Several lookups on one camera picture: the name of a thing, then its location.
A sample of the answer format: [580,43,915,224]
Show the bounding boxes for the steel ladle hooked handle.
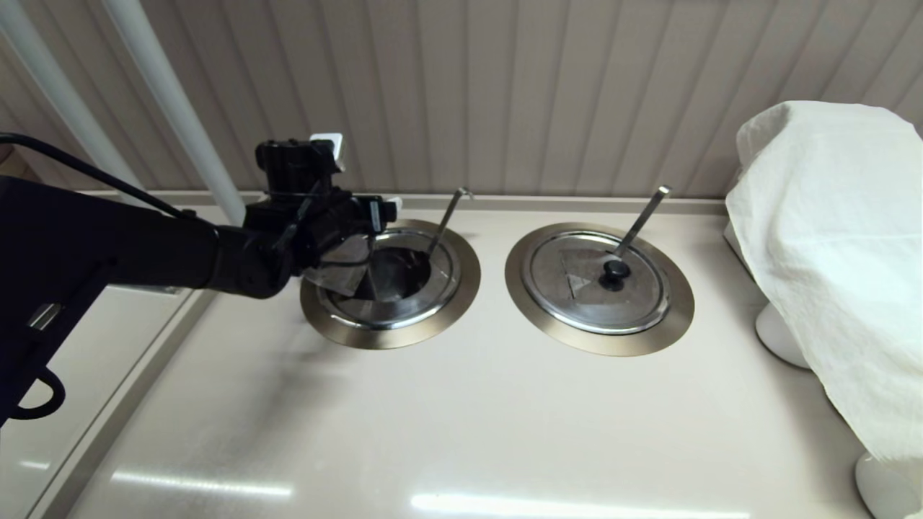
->
[425,187,474,259]

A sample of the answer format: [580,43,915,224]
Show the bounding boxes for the steel hinged pot lid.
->
[301,229,462,331]
[521,231,671,336]

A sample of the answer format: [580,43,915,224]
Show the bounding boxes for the white metal pole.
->
[0,0,145,192]
[101,0,247,226]

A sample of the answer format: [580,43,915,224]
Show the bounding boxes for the white ceramic jar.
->
[754,301,812,370]
[855,453,920,519]

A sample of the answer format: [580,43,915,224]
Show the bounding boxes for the white cloth cover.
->
[725,101,923,498]

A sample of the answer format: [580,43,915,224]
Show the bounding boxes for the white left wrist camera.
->
[310,133,348,174]

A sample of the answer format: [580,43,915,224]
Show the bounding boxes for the bronze round counter ring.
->
[300,219,482,350]
[504,222,695,357]

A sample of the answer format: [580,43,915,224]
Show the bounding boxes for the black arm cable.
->
[0,133,190,218]

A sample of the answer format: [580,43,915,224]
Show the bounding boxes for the steel ladle straight handle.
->
[614,185,671,258]

